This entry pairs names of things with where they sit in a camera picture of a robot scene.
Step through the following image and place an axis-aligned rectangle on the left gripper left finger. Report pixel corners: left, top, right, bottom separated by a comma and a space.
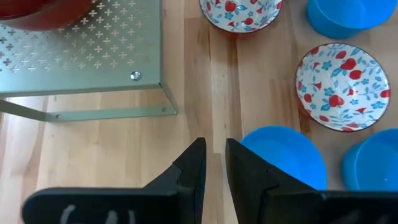
21, 138, 207, 224

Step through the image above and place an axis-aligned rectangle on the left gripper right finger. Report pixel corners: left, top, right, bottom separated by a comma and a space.
226, 138, 398, 224

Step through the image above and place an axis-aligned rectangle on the blue plastic mini bowl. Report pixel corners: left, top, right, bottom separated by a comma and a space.
306, 0, 398, 40
341, 128, 398, 192
226, 125, 328, 191

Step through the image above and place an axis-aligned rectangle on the red floral mini bowl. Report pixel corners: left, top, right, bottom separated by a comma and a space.
0, 0, 94, 32
198, 0, 284, 34
294, 42, 391, 133

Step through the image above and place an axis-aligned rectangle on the green perforated metal shelf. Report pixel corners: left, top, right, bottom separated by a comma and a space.
0, 0, 178, 123

